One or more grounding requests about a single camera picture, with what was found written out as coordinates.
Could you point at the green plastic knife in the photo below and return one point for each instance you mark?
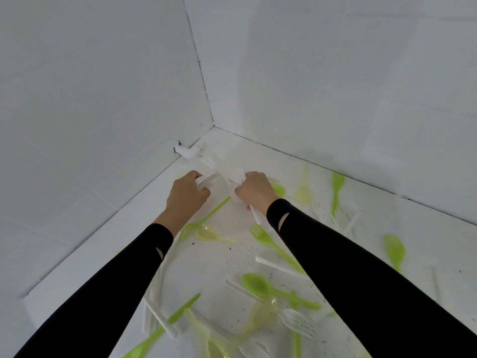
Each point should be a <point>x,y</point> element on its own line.
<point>160,329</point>

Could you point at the white corner bracket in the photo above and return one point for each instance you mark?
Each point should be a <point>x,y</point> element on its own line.
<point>186,151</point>

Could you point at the person's left thumb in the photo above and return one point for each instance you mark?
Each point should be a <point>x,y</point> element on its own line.
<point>203,195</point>

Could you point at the white plastic utensil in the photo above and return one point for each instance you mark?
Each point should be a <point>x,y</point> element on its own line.
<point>255,216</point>

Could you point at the person's left forearm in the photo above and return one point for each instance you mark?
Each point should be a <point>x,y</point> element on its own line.
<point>100,294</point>

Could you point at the white plastic fork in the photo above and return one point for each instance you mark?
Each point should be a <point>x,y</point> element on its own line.
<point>341,219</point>
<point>296,322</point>

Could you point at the clear plastic bag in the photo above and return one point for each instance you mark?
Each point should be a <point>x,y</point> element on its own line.
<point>220,182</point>

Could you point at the translucent yellow plastic spoon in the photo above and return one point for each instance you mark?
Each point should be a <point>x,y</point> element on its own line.
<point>303,193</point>
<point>264,313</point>
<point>208,233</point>

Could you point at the person's right forearm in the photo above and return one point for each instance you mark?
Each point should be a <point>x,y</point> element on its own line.
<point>365,287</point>

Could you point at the white plastic knife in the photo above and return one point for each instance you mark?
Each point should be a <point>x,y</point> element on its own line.
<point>153,294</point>
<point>161,319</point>
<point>435,285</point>
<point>277,266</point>
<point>240,288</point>

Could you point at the person's right thumb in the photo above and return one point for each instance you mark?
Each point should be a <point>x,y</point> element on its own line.
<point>240,193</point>

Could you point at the person's right hand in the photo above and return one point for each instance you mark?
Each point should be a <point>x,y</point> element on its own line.
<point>257,192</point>

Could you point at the green plastic fork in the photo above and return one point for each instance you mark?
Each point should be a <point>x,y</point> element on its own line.
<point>262,236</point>

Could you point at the translucent yellow plastic knife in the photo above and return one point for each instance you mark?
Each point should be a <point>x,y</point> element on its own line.
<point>208,341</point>

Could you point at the person's left hand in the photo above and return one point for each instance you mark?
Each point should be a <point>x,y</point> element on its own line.
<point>184,199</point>

